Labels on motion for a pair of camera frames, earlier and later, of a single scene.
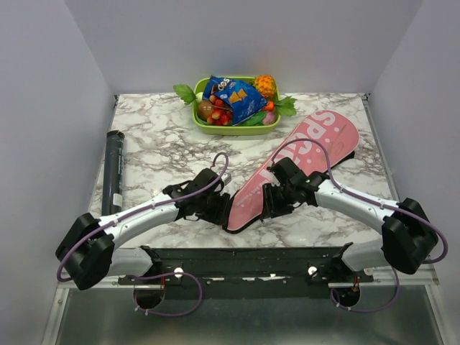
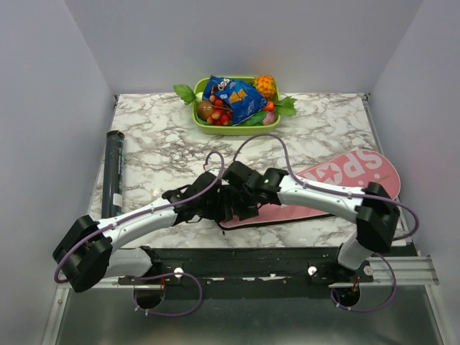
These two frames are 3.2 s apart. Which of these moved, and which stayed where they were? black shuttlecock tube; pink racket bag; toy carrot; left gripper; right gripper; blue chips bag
Moved: right gripper; pink racket bag
Stayed: left gripper; black shuttlecock tube; toy carrot; blue chips bag
